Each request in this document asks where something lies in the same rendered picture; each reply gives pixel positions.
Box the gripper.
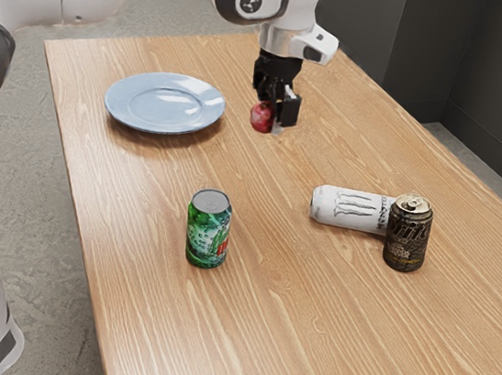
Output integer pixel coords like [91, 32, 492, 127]
[247, 43, 315, 139]

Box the red round fruit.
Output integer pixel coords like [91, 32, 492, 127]
[246, 98, 280, 137]

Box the light blue plate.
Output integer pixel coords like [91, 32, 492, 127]
[101, 63, 229, 145]

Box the white energy drink can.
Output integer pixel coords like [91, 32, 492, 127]
[305, 175, 404, 245]

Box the green soda can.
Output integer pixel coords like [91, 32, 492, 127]
[177, 186, 240, 270]

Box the black and gold soda can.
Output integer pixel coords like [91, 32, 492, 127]
[374, 190, 441, 275]

